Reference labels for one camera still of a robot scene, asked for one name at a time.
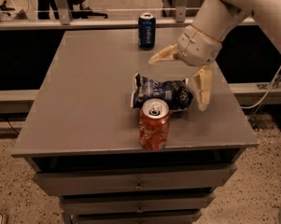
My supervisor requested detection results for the blue pepsi can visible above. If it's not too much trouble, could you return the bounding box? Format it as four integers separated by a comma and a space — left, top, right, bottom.
138, 13, 156, 50

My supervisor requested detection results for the white cable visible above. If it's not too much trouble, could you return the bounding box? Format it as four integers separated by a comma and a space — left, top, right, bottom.
241, 59, 281, 110

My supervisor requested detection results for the black floor cable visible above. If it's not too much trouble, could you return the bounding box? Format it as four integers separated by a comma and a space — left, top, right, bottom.
3, 117, 21, 135

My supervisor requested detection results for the red coke can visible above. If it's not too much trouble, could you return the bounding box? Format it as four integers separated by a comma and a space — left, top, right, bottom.
139, 99, 170, 150

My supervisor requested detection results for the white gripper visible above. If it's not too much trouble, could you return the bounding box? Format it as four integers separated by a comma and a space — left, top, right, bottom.
148, 25, 222, 111

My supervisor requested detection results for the blue chip bag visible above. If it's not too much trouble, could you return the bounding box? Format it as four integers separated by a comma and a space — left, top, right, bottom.
131, 73, 193, 112

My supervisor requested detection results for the grey drawer cabinet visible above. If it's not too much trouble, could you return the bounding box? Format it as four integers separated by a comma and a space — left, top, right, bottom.
11, 26, 260, 224

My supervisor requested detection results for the top grey drawer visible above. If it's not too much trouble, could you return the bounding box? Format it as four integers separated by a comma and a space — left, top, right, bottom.
34, 163, 237, 196

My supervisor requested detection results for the grey drawer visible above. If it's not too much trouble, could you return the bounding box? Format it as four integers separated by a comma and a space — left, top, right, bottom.
34, 163, 237, 196
77, 210, 201, 224
61, 192, 215, 215

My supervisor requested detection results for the bottom grey drawer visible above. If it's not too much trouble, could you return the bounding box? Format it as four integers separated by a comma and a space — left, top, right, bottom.
77, 210, 201, 224

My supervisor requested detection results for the middle grey drawer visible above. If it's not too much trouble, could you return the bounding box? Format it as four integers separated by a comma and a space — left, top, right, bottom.
61, 192, 215, 215

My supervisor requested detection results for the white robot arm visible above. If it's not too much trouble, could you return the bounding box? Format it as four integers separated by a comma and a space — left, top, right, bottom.
149, 0, 281, 111

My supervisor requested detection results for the grey metal railing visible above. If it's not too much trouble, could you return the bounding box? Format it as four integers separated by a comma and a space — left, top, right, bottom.
0, 0, 256, 32

